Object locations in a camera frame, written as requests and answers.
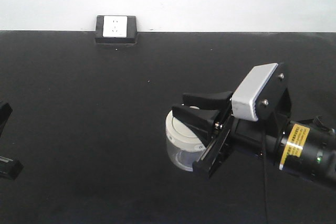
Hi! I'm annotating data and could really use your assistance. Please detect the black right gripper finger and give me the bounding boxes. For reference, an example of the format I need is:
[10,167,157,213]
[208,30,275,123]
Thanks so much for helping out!
[172,105,219,143]
[182,91,233,110]

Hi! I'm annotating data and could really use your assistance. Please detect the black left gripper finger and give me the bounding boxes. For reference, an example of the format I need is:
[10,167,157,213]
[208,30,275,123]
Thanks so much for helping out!
[0,101,13,134]
[1,156,24,180]

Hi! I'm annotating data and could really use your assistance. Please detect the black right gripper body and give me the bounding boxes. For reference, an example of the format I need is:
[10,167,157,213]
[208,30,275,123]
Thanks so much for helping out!
[193,102,265,178]

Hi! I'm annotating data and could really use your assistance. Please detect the glass jar with white lid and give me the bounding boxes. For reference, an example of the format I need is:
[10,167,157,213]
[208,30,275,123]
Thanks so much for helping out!
[165,110,206,172]

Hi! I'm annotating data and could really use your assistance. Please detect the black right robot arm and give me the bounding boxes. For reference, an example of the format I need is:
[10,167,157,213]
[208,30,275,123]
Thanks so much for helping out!
[172,63,335,189]

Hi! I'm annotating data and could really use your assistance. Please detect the black and white power socket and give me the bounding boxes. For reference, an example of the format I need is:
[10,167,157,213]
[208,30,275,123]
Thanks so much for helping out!
[95,15,138,45]

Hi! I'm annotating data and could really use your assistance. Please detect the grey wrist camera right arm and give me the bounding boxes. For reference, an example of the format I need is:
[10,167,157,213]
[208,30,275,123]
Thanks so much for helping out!
[231,63,278,122]

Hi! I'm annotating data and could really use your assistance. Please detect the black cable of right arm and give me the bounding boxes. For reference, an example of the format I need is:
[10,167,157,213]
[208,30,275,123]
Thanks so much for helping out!
[261,129,271,224]

